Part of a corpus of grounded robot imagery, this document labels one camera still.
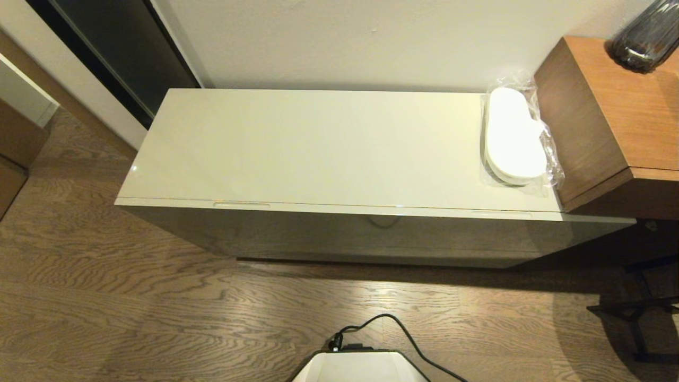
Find dark door panel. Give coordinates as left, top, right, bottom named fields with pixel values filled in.
left=27, top=0, right=202, bottom=131

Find brown wooden side cabinet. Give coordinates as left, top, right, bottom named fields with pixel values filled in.
left=533, top=36, right=679, bottom=221

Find dark glass vase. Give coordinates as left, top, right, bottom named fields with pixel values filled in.
left=607, top=0, right=679, bottom=74

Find glossy white drawer cabinet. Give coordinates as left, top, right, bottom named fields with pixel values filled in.
left=114, top=89, right=637, bottom=268

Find white slippers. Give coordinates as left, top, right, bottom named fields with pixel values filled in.
left=479, top=72, right=564, bottom=198

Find brown and white furniture piece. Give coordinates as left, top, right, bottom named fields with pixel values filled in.
left=0, top=53, right=59, bottom=218

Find silver and black robot base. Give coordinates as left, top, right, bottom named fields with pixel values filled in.
left=291, top=350, right=430, bottom=382

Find white door frame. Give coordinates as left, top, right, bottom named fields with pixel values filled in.
left=0, top=0, right=149, bottom=152

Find black base cable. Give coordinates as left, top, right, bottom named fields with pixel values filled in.
left=329, top=313, right=470, bottom=382

